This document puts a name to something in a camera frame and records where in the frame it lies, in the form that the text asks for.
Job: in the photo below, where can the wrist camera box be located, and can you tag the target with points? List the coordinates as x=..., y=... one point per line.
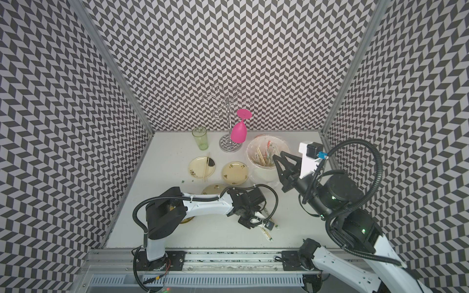
x=312, y=154
x=257, y=220

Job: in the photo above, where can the metal cup rack stand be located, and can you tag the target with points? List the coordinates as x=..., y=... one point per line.
x=228, y=100

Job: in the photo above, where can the chopsticks pair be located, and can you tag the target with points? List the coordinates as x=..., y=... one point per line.
x=270, y=218
x=265, y=233
x=208, y=166

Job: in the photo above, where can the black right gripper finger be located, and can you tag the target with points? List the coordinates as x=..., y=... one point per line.
x=285, y=180
x=287, y=162

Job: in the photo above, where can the cream plate back left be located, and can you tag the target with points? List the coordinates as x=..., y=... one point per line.
x=196, y=167

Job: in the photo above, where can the cream plate near chopsticks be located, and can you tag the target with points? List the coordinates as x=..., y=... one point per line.
x=214, y=189

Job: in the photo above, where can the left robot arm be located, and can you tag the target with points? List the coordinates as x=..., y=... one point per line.
x=160, y=216

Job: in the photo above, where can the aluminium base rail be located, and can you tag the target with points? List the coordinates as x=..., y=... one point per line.
x=191, y=268

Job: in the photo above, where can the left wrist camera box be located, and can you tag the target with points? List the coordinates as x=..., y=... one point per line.
x=257, y=220

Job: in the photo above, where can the green translucent cup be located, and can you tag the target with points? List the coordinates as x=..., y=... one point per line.
x=201, y=138

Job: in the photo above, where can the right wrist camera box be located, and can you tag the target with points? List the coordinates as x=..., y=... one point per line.
x=312, y=154

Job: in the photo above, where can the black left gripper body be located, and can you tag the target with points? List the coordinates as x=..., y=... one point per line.
x=250, y=212

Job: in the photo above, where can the pink plastic goblet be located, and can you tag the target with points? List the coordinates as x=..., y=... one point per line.
x=239, y=131

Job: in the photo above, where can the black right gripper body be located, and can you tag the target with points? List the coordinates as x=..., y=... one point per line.
x=302, y=185

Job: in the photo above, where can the yellow dark patterned plate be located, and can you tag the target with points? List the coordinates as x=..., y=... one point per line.
x=187, y=220

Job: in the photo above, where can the cream plate back right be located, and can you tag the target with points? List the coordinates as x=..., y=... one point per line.
x=235, y=173

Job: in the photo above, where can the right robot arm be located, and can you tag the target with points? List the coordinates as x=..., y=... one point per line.
x=338, y=201

